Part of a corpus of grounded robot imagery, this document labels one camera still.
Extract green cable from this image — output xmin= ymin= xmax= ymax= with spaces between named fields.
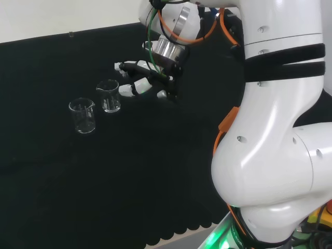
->
xmin=145 ymin=7 xmax=167 ymax=76

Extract yellow stop button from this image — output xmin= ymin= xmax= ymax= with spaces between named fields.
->
xmin=308 ymin=199 xmax=332 ymax=230

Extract clear glass beaker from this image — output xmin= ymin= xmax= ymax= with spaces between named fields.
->
xmin=95 ymin=79 xmax=122 ymax=114
xmin=68 ymin=97 xmax=96 ymax=134

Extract black bench cloth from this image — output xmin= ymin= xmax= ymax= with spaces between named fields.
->
xmin=0 ymin=22 xmax=332 ymax=249

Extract orange cable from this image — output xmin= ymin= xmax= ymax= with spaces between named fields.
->
xmin=156 ymin=6 xmax=250 ymax=237

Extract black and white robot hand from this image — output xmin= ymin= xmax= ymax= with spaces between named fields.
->
xmin=114 ymin=48 xmax=189 ymax=102

